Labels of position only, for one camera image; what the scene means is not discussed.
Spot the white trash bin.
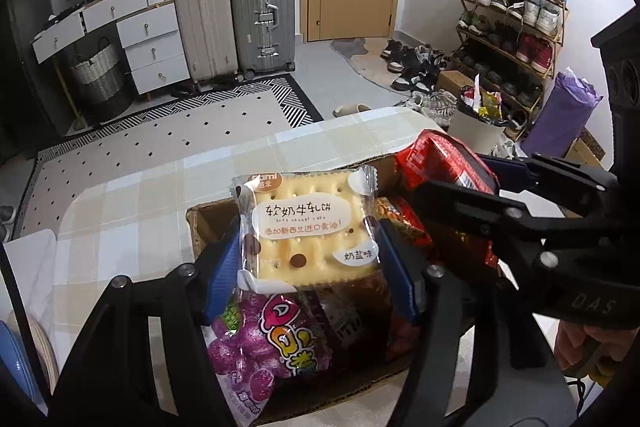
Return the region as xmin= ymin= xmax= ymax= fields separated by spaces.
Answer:
xmin=447 ymin=84 xmax=511 ymax=152

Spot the person's right hand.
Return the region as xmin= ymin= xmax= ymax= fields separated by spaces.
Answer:
xmin=554 ymin=319 xmax=619 ymax=376

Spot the red wafer packet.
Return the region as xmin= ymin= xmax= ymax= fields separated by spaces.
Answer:
xmin=394 ymin=129 xmax=501 ymax=195

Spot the beige plate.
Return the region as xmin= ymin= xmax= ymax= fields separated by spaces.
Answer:
xmin=15 ymin=309 xmax=61 ymax=395

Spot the purple bag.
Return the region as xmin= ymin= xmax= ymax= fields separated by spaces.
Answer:
xmin=520 ymin=68 xmax=603 ymax=158

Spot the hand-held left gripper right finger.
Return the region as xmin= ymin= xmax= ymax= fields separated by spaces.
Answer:
xmin=377 ymin=219 xmax=571 ymax=427

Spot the pile of loose shoes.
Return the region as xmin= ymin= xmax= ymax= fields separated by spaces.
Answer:
xmin=380 ymin=38 xmax=458 ymax=118

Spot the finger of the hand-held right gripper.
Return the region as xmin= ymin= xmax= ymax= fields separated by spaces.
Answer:
xmin=401 ymin=179 xmax=592 ymax=269
xmin=476 ymin=153 xmax=620 ymax=219

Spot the small cardboard carton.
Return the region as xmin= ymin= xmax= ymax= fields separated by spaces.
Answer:
xmin=435 ymin=69 xmax=476 ymax=100
xmin=565 ymin=129 xmax=608 ymax=170

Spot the silver suitcase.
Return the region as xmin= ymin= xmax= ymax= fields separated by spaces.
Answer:
xmin=228 ymin=0 xmax=297 ymax=80

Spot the wooden shoe rack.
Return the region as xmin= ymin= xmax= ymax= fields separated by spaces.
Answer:
xmin=452 ymin=0 xmax=571 ymax=142

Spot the white drawer desk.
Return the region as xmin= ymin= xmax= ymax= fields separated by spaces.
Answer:
xmin=32 ymin=0 xmax=192 ymax=130

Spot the beige slipper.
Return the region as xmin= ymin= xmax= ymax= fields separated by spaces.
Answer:
xmin=332 ymin=103 xmax=373 ymax=118

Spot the brown cardboard box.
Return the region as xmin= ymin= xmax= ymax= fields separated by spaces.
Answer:
xmin=185 ymin=149 xmax=506 ymax=427

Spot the beige grey door mat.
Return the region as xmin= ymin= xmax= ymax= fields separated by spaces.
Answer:
xmin=330 ymin=37 xmax=416 ymax=94

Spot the red orange chips packet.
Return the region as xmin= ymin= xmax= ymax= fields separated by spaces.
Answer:
xmin=375 ymin=197 xmax=501 ymax=268

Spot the purple gummy candy packet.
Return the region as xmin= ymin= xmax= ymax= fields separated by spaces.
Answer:
xmin=205 ymin=287 xmax=333 ymax=427

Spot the white paper sheet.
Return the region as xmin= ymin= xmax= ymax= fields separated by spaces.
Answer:
xmin=2 ymin=228 xmax=60 ymax=333

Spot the beige suitcase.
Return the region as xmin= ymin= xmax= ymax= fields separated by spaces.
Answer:
xmin=171 ymin=0 xmax=240 ymax=90

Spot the woven laundry basket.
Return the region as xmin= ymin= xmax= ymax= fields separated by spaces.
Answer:
xmin=67 ymin=38 xmax=133 ymax=122

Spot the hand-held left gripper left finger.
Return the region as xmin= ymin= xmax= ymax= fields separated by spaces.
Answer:
xmin=50 ymin=218 xmax=246 ymax=427

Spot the black white patterned rug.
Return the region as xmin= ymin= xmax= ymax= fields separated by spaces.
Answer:
xmin=10 ymin=74 xmax=326 ymax=238

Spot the dark grey refrigerator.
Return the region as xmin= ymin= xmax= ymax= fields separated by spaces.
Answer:
xmin=5 ymin=0 xmax=63 ymax=148

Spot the square cracker packet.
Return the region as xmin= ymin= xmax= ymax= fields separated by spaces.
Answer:
xmin=231 ymin=165 xmax=383 ymax=294

